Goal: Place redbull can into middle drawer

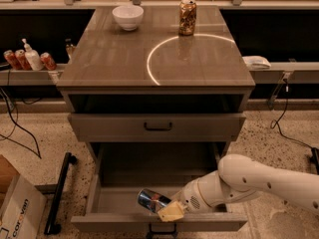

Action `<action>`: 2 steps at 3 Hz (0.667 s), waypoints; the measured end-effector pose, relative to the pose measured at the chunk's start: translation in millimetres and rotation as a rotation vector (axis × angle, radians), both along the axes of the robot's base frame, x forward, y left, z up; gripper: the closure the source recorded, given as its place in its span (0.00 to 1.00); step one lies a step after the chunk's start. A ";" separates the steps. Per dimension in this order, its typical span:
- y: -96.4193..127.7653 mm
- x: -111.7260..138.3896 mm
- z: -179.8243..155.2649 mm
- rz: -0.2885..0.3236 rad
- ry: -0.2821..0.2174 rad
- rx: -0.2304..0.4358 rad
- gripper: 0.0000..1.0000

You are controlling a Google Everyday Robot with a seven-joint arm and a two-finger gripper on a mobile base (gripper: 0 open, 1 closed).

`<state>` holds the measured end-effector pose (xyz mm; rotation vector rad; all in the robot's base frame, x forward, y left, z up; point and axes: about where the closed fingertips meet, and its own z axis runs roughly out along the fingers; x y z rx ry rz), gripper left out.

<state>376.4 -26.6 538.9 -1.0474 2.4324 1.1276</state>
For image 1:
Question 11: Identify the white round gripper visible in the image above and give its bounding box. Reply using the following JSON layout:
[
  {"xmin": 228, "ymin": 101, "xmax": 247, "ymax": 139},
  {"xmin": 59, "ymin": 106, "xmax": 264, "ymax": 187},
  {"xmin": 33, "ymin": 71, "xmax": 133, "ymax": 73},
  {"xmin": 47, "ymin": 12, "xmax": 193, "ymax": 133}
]
[{"xmin": 158, "ymin": 171, "xmax": 233, "ymax": 222}]

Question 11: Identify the blue silver redbull can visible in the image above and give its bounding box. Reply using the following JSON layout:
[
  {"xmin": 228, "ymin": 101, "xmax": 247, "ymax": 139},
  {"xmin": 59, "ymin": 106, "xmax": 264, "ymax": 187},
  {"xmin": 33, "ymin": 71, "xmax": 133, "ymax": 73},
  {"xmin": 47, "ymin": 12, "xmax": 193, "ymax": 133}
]
[{"xmin": 138, "ymin": 188, "xmax": 171, "ymax": 213}]

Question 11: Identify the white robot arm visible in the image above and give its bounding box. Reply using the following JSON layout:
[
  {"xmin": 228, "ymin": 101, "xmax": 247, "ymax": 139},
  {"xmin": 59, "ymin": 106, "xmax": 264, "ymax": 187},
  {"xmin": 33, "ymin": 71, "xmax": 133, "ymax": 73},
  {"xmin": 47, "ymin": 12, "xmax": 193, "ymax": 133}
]
[{"xmin": 158, "ymin": 154, "xmax": 319, "ymax": 222}]

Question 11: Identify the open lower drawer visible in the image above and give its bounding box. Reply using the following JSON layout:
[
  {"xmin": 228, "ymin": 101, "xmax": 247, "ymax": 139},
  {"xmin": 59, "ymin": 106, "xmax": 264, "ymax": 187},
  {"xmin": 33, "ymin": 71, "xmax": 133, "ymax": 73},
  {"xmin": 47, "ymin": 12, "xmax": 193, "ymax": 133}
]
[{"xmin": 70, "ymin": 140, "xmax": 249, "ymax": 234}]

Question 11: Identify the grey drawer cabinet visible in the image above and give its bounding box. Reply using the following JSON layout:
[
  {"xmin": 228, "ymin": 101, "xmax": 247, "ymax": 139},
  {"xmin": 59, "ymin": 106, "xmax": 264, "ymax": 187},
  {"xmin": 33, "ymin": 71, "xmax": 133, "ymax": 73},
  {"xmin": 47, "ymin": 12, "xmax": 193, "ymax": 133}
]
[{"xmin": 55, "ymin": 5, "xmax": 256, "ymax": 239}]

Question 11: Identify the gold patterned soda can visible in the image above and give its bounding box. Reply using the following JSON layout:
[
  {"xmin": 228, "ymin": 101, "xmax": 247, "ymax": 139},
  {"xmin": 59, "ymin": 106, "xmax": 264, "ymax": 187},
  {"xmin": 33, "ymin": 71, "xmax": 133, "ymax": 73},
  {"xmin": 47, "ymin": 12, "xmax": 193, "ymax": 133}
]
[{"xmin": 178, "ymin": 0, "xmax": 196, "ymax": 36}]

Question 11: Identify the red can right of bottle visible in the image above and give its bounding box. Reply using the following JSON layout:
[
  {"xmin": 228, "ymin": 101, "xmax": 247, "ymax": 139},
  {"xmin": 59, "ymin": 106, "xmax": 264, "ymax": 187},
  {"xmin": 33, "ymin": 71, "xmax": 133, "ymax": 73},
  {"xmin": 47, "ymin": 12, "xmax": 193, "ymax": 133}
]
[{"xmin": 40, "ymin": 52, "xmax": 57, "ymax": 71}]

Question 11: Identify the black metal bar stand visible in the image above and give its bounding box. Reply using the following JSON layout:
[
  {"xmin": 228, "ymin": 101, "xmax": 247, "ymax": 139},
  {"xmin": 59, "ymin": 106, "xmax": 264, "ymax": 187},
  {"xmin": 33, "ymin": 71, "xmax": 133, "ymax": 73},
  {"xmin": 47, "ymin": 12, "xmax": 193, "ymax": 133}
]
[{"xmin": 44, "ymin": 152, "xmax": 77, "ymax": 235}]

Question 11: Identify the cardboard box with lettering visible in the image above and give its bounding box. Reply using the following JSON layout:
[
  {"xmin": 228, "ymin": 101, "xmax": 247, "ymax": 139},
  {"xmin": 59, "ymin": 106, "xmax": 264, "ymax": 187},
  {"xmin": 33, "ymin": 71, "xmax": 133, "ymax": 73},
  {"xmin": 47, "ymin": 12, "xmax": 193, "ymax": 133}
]
[{"xmin": 0, "ymin": 155, "xmax": 46, "ymax": 239}]

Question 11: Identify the white folded cloth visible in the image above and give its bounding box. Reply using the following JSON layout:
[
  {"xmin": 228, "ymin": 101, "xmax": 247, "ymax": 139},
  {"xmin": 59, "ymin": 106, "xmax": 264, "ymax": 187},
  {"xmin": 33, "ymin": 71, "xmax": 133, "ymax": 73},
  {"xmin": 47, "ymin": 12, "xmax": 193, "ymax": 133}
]
[{"xmin": 243, "ymin": 56, "xmax": 271, "ymax": 70}]

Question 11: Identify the small dark glass bottle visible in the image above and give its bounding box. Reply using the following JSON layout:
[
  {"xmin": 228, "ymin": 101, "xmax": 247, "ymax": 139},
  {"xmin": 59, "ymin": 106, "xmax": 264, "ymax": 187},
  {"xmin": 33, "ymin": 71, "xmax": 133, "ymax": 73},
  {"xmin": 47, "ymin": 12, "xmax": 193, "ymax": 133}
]
[{"xmin": 65, "ymin": 39, "xmax": 76, "ymax": 60}]

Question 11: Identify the white ceramic bowl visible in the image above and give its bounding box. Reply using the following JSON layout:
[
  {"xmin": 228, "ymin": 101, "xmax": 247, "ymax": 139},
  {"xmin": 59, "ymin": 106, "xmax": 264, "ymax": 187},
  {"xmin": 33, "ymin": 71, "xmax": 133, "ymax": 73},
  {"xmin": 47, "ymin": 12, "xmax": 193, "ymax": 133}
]
[{"xmin": 112, "ymin": 5, "xmax": 144, "ymax": 31}]

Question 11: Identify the black cable left floor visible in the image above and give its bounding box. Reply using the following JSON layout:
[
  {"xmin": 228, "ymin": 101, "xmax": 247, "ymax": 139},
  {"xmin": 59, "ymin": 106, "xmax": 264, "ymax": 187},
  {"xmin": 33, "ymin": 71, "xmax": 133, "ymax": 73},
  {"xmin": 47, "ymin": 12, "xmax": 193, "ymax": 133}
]
[{"xmin": 0, "ymin": 87, "xmax": 43, "ymax": 160}]

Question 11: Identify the grey wall shelf right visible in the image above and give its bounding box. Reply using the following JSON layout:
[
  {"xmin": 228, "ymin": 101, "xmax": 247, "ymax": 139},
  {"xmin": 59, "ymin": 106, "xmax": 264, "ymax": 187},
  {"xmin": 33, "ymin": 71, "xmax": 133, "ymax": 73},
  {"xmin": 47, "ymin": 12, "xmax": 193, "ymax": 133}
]
[{"xmin": 250, "ymin": 62, "xmax": 319, "ymax": 85}]

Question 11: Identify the grey wall shelf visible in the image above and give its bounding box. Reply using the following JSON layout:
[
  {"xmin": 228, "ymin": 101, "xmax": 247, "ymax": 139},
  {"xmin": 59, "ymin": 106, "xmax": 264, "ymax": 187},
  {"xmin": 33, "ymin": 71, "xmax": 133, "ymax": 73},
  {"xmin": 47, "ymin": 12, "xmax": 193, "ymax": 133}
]
[
  {"xmin": 250, "ymin": 62, "xmax": 319, "ymax": 85},
  {"xmin": 0, "ymin": 64, "xmax": 66, "ymax": 86}
]

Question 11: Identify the grey wall shelf left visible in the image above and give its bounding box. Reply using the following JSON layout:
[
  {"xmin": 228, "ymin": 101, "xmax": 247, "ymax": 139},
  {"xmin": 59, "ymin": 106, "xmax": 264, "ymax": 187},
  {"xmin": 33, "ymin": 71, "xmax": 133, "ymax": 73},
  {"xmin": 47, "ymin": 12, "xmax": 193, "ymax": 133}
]
[{"xmin": 0, "ymin": 64, "xmax": 66, "ymax": 86}]

